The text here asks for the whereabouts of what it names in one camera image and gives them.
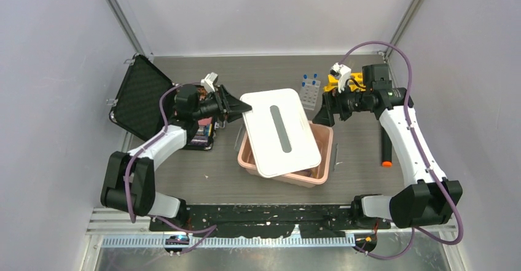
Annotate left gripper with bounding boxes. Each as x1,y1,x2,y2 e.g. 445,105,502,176
192,85,252,124

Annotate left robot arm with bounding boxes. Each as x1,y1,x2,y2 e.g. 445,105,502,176
100,84,252,230

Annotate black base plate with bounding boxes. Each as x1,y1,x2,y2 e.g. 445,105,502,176
149,204,391,238

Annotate pink plastic bin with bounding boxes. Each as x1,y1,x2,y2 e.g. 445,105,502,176
237,120,335,189

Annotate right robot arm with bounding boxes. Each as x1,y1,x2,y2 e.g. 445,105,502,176
312,63,463,229

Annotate white bin lid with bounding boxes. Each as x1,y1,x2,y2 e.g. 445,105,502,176
240,88,321,178

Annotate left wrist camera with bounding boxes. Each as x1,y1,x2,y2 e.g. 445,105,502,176
200,72,218,94

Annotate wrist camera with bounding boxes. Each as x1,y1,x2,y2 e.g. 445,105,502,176
200,72,218,94
328,63,351,93

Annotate yellow test tube rack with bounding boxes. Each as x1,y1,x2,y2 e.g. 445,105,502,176
323,73,366,92

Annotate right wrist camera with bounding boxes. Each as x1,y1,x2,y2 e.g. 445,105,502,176
328,63,351,93

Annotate black flashlight orange end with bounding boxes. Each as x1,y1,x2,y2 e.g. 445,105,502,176
380,127,393,168

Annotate clear tube rack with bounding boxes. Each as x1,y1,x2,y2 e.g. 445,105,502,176
298,78,321,111

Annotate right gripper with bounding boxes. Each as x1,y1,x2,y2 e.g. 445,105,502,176
313,81,372,127

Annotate black poker chip case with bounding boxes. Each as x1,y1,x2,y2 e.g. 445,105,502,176
109,54,217,151

